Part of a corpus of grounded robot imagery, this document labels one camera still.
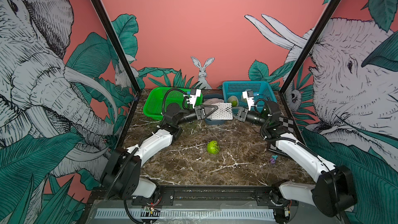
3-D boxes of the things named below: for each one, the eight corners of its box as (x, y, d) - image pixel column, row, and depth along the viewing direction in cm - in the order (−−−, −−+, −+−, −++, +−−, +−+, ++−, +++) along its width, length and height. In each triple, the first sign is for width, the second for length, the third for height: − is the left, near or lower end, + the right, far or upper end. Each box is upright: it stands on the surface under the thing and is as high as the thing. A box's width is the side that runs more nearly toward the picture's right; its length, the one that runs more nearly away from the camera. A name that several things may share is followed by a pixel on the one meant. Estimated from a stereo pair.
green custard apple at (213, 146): (212, 157, 89) (213, 152, 84) (206, 149, 92) (206, 144, 87) (220, 151, 91) (221, 146, 86) (213, 143, 95) (214, 138, 89)
